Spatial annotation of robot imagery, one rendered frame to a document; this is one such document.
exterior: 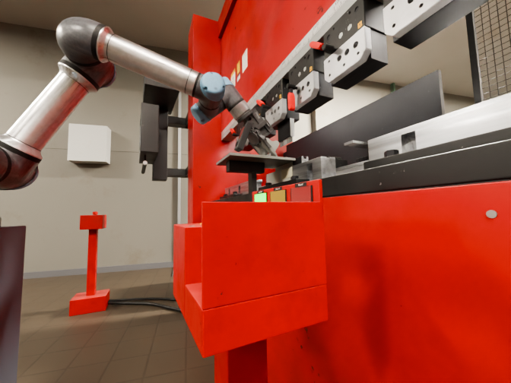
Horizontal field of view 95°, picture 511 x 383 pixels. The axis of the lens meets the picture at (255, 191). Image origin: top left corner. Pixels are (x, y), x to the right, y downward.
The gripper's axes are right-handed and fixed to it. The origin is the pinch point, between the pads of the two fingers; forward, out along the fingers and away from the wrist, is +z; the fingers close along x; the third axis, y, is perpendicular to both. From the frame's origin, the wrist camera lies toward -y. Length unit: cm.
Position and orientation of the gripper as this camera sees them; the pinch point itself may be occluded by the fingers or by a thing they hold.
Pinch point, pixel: (271, 159)
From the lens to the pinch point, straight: 95.7
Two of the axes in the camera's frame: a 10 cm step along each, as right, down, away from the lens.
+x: -4.1, 0.9, 9.1
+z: 6.1, 7.7, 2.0
